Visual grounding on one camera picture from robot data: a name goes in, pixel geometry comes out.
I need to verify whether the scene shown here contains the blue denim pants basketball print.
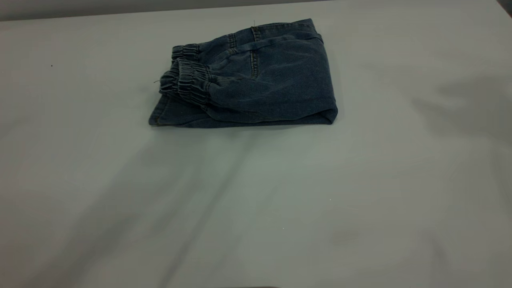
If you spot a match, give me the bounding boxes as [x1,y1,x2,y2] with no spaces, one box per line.
[149,18,338,128]

